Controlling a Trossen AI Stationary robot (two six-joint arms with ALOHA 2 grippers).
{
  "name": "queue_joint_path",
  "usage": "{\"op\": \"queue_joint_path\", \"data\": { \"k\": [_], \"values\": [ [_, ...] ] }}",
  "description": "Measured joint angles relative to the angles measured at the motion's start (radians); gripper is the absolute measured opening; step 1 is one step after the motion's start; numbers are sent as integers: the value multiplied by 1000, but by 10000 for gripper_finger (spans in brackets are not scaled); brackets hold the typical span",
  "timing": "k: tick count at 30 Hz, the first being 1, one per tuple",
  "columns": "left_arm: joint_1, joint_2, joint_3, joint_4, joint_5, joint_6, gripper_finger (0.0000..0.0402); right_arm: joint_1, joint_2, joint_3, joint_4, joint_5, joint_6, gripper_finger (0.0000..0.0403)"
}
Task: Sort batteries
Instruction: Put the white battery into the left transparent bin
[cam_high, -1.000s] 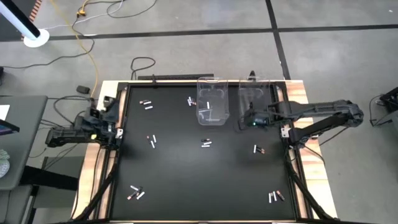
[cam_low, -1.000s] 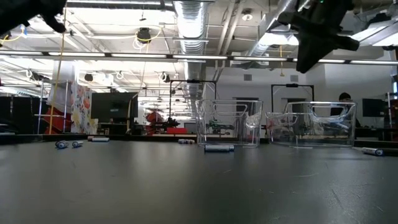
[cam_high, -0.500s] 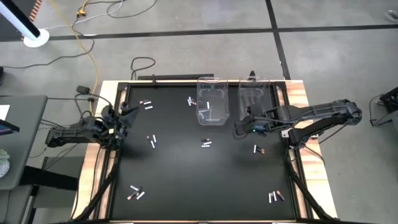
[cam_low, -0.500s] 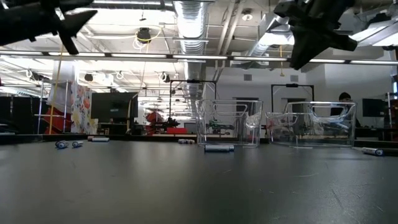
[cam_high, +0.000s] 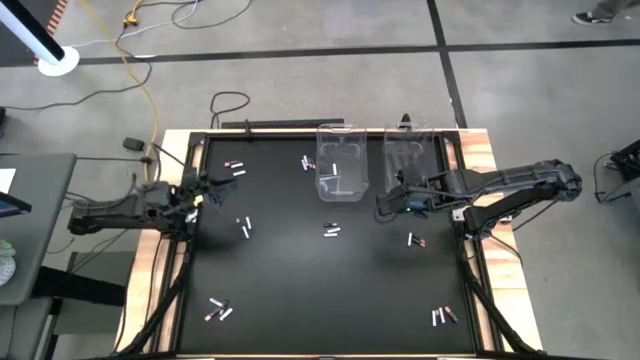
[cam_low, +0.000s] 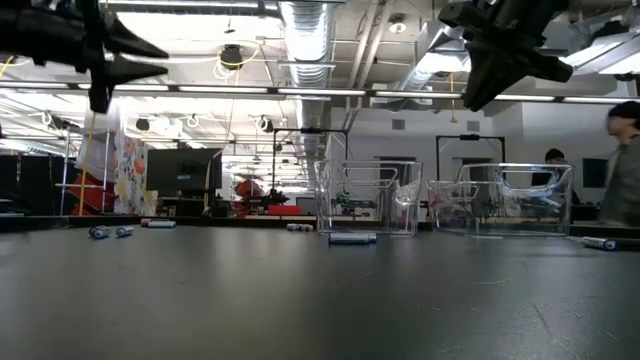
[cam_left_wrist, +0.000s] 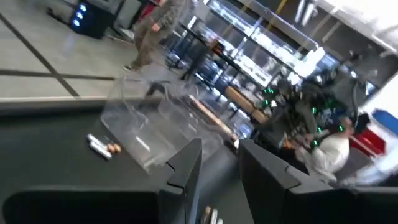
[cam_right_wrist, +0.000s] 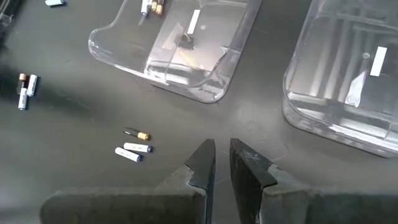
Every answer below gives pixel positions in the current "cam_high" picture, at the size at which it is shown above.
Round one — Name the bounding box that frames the clear plastic bin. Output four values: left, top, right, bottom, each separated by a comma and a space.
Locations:
315, 123, 370, 204
382, 123, 437, 201

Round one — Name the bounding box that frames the long black floor cable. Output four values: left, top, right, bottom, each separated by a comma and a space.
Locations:
0, 12, 154, 111

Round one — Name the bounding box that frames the black orange-edged floor mat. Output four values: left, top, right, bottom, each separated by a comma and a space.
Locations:
0, 0, 70, 67

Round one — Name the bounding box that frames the black diagonal frame strut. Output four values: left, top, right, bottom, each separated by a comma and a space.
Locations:
457, 244, 539, 357
117, 239, 194, 357

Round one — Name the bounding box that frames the person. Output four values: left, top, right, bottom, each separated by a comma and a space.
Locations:
571, 0, 631, 26

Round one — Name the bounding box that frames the yellow extension cable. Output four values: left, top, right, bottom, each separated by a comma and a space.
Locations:
79, 0, 160, 184

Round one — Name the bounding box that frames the grey desk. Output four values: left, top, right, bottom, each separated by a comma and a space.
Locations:
0, 152, 78, 307

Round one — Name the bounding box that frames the black equipment cable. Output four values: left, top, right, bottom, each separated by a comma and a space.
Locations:
593, 151, 619, 204

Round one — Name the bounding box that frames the black desk foot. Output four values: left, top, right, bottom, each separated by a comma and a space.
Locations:
29, 266, 127, 307

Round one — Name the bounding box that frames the black table mat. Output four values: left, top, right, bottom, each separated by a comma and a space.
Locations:
177, 135, 477, 355

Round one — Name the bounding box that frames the black cable with connector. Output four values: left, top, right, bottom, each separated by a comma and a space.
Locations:
74, 154, 154, 165

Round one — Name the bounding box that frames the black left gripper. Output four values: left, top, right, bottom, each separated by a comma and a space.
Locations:
182, 172, 240, 209

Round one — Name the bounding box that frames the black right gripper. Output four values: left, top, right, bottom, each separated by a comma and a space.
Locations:
375, 185, 436, 224

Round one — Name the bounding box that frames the white pole stand round base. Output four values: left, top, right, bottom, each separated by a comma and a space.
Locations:
0, 0, 81, 78

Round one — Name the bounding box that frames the black equipment case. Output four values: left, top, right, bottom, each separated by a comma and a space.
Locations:
607, 138, 640, 182

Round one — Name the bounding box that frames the grey floor cable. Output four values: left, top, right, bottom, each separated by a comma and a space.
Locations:
67, 0, 201, 50

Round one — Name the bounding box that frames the black looped floor cable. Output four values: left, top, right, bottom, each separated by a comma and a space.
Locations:
171, 0, 254, 30
208, 91, 251, 130

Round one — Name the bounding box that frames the dark tablet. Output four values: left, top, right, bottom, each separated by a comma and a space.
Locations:
0, 192, 33, 219

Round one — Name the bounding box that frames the white patterned round object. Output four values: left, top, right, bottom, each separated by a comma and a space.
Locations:
0, 239, 17, 288

